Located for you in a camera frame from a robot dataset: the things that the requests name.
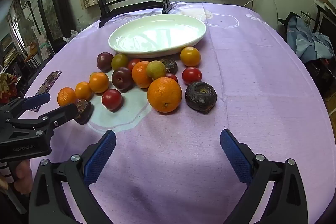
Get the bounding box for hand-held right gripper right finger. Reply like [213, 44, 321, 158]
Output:
[220, 129, 309, 224]

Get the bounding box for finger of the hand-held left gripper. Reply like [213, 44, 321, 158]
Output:
[5, 104, 78, 135]
[0, 93, 51, 119]

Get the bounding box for large dark wrinkled fruit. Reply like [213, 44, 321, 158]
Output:
[185, 81, 217, 114]

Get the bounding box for blue clothes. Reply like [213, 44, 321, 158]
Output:
[287, 16, 335, 62]

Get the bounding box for smartphone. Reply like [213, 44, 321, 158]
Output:
[31, 70, 62, 112]

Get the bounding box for white oval plate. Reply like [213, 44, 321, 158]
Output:
[108, 14, 207, 59]

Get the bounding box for medium orange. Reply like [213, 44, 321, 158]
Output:
[131, 61, 153, 89]

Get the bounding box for black hat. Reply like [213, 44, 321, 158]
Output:
[278, 12, 297, 28]

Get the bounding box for person's left hand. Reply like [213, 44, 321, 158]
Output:
[13, 160, 33, 194]

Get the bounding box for yellow-orange round fruit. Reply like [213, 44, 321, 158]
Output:
[180, 47, 201, 67]

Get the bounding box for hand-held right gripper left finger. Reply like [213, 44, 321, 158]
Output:
[28, 130, 117, 224]

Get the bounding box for dark purple plum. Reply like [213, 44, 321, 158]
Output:
[112, 67, 134, 90]
[97, 52, 114, 73]

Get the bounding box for purple printed tablecloth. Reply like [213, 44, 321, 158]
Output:
[25, 2, 331, 224]

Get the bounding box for large orange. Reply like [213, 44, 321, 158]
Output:
[147, 77, 182, 113]

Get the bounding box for small mandarin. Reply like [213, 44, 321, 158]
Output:
[75, 81, 93, 100]
[89, 72, 110, 94]
[57, 87, 77, 107]

